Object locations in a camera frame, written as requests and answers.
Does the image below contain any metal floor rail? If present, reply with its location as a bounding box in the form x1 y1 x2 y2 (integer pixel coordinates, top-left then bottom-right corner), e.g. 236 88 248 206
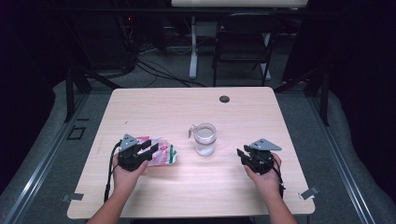
0 92 92 224
306 92 377 224

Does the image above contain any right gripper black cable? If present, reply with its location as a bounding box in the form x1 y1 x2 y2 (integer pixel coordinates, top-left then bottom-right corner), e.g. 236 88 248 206
272 161 286 199

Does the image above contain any grey box under desk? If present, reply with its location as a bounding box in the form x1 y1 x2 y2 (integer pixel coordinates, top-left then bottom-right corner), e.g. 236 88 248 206
195 21 219 38

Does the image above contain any black metal stand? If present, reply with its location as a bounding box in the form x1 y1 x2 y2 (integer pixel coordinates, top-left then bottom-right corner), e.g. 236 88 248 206
274 66 331 127
64 62 122 123

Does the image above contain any person's left hand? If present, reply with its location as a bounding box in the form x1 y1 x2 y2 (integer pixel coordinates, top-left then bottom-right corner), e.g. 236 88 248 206
112 153 149 189

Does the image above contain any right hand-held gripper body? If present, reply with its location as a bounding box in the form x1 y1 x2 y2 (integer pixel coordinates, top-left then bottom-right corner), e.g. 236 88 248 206
247 138 283 175

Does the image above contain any black floor cables bundle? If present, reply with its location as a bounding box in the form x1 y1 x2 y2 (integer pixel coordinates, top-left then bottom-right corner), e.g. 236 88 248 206
134 59 206 89

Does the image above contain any white desk leg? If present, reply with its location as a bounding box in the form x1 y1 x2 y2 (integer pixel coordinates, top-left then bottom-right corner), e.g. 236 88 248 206
189 15 199 79
262 32 273 81

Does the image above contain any grey tape piece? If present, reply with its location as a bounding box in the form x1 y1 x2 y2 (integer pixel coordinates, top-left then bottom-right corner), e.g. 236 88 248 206
298 186 320 201
61 192 85 203

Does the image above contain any black tape square outline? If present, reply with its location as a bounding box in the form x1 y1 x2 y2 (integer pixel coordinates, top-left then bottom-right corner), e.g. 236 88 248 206
65 125 87 141

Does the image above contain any person's right hand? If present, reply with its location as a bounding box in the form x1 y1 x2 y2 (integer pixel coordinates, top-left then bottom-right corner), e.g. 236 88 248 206
243 153 283 195

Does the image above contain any dark equipment cabinet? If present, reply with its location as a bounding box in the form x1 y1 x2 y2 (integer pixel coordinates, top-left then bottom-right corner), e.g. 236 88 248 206
73 0 136 72

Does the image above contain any black folding chair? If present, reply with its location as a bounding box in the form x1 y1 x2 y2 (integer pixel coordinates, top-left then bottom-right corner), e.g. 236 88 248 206
212 12 283 88

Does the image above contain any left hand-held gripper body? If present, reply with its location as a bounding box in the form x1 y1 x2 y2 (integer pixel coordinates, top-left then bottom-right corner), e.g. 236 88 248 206
117 133 148 172

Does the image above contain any pink white plastic bag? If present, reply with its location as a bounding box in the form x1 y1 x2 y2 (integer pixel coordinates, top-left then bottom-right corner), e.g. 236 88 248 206
135 135 178 167

